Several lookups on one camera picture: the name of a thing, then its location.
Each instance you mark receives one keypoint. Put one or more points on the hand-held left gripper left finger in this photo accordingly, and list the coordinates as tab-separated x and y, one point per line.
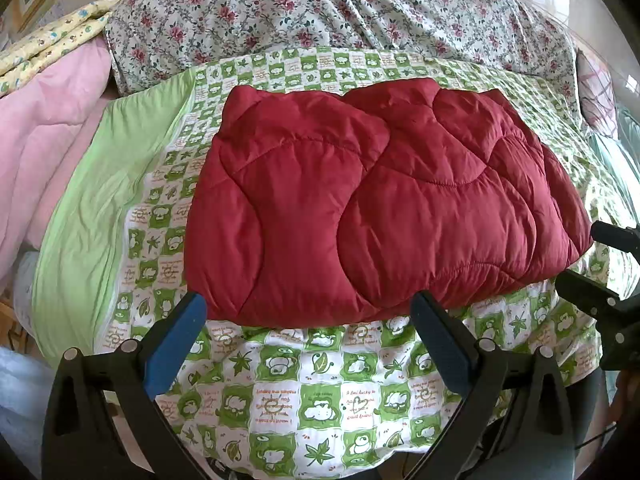
175	342

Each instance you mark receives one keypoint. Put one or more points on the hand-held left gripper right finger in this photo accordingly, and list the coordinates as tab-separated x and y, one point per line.
442	342

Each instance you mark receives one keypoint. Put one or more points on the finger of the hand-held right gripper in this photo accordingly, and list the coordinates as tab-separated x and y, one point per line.
612	234
585	292

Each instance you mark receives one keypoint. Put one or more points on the red puffer jacket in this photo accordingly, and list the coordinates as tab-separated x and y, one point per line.
375	210

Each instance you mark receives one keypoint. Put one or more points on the teal cloth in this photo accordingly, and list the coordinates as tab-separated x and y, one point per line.
617	160

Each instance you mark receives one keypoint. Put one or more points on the green checkered printed blanket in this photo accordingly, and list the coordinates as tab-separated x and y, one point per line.
325	400

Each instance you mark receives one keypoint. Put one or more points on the pink plaid pillow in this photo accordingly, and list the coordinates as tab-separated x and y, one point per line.
595	90

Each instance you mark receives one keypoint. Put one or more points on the pink quilt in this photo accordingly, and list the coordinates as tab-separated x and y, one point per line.
40	135

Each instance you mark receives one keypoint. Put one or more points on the yellow printed blanket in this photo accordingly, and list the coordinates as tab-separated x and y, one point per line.
45	45

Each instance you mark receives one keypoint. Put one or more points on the floral bed cover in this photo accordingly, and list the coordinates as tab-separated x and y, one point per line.
300	10

